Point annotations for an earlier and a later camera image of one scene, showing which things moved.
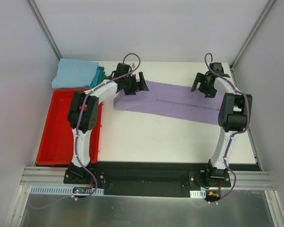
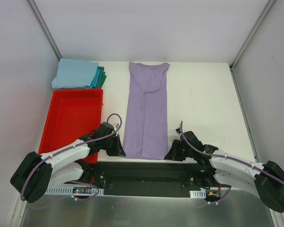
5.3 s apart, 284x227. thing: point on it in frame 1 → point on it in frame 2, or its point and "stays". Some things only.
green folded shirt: x=103 y=77 stays
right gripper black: x=206 y=85 → x=176 y=150
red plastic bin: x=56 y=147 stays
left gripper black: x=135 y=84 → x=116 y=145
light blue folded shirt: x=73 y=74 stays
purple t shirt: x=177 y=100 → x=146 y=124
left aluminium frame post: x=42 y=23 stays
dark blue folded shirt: x=102 y=69 stays
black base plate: x=145 y=179 stays
